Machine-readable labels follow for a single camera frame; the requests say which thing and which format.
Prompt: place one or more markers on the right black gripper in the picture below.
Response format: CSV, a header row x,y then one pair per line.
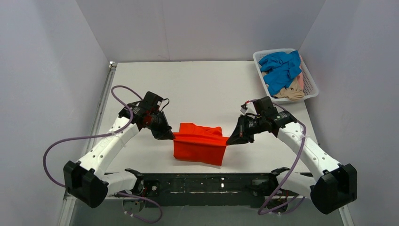
x,y
242,128

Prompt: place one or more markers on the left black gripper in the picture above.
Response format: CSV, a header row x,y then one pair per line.
x,y
161,126

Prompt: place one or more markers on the orange t shirt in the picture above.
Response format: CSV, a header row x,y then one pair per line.
x,y
199,144

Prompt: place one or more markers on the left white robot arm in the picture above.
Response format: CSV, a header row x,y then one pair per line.
x,y
87,180

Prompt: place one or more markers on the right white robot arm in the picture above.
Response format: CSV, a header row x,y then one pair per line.
x,y
314,174

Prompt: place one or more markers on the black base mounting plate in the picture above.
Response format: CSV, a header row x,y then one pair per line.
x,y
207,189

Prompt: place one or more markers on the beige t shirt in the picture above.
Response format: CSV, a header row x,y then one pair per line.
x,y
290,93

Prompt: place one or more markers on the blue t shirt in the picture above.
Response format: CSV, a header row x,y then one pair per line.
x,y
282,68

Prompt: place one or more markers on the pink t shirt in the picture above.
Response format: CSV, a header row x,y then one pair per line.
x,y
298,83

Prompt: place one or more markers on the aluminium frame rail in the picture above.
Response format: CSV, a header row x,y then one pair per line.
x,y
206,93

